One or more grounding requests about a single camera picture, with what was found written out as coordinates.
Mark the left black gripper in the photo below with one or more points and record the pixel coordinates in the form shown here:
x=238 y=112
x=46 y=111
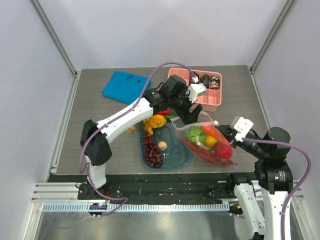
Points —
x=188 y=117

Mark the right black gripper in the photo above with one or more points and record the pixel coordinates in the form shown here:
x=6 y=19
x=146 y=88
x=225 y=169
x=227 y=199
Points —
x=230 y=133

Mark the green toy melon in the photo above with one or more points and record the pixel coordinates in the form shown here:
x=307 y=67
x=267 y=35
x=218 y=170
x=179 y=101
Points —
x=190 y=135

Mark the toy green onion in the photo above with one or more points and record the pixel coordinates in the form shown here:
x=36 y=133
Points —
x=200 y=137

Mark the red toy apple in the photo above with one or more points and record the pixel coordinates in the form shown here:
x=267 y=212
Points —
x=223 y=151

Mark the yellow toy mango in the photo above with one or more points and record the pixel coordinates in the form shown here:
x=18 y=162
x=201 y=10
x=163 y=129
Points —
x=210 y=141

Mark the orange toy carrot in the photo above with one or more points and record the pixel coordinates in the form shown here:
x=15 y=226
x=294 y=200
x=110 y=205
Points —
x=213 y=132

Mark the clear zip top bag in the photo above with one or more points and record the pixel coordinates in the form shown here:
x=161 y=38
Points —
x=203 y=119

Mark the red toy lobster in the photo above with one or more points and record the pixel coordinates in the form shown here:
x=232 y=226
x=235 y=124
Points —
x=208 y=156

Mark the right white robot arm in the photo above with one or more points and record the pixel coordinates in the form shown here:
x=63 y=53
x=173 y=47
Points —
x=275 y=180

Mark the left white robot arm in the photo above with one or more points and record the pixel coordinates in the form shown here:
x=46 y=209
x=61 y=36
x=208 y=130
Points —
x=96 y=137

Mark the green toy cucumber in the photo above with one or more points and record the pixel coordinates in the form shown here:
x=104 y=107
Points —
x=169 y=116

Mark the red toy chili pepper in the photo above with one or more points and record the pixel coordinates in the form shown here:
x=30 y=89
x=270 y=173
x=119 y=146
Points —
x=164 y=112

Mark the pink divided organizer box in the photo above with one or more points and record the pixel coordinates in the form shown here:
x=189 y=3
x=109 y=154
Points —
x=212 y=99

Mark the orange toy fruit cluster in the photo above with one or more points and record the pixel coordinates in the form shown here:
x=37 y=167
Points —
x=154 y=122

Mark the dark rolled sock left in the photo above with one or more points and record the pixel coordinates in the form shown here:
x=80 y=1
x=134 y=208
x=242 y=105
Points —
x=193 y=75

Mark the dark rolled sock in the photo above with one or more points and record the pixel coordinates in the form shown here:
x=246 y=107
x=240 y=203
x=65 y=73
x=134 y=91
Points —
x=193 y=75
x=205 y=80

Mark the white toy garlic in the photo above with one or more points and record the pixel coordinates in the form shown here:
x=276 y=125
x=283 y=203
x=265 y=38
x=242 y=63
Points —
x=162 y=145

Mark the dark rolled sock middle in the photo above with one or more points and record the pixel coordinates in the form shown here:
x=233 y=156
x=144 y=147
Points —
x=205 y=80

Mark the teal plastic basket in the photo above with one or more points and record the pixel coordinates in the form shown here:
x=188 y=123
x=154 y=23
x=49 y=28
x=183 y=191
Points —
x=176 y=156

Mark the floral rolled sock right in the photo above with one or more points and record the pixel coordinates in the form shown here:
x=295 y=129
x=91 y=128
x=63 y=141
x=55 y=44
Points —
x=214 y=83

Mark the brown longan bunch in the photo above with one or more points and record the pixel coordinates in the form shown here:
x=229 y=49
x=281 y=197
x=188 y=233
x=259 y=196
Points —
x=132 y=128

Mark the purple grape bunch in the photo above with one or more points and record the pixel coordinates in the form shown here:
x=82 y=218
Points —
x=152 y=152

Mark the blue folded cloth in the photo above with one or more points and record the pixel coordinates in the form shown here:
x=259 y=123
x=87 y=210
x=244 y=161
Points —
x=124 y=87

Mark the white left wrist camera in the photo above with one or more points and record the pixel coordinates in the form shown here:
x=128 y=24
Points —
x=195 y=89

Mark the white slotted cable duct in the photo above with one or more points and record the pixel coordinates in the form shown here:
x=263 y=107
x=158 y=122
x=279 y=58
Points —
x=96 y=207

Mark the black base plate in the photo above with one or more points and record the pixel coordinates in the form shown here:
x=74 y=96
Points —
x=162 y=189

